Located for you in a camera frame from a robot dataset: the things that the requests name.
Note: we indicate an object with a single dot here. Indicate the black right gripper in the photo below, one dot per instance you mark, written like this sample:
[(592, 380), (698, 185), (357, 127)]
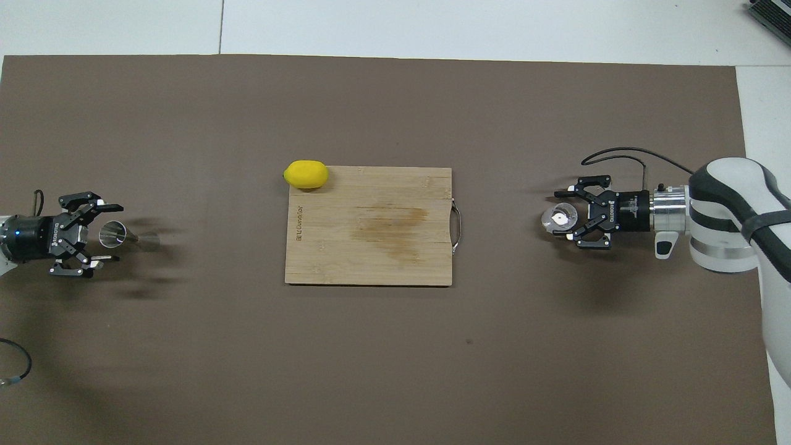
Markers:
[(624, 211)]

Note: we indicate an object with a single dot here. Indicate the bamboo cutting board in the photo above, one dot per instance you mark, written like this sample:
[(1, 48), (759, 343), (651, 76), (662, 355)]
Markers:
[(334, 259)]

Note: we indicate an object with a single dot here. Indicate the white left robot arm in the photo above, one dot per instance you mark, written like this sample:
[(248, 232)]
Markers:
[(5, 267)]

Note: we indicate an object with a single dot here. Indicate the clear glass cup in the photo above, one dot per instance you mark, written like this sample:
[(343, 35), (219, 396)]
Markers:
[(556, 217)]

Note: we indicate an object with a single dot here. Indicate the yellow lemon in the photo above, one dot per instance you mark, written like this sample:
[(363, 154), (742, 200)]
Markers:
[(306, 174)]

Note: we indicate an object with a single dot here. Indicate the brown paper table mat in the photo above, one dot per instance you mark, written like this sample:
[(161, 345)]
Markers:
[(185, 371)]

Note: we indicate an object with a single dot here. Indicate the steel double jigger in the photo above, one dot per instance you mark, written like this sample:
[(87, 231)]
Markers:
[(145, 241)]

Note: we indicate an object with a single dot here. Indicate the grey ribbed device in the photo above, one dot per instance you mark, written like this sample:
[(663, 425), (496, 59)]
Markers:
[(772, 15)]

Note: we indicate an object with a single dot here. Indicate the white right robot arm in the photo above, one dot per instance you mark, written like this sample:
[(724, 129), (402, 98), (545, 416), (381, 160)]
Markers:
[(723, 210)]

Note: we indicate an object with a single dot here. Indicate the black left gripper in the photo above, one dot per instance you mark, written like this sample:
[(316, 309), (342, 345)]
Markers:
[(37, 238)]

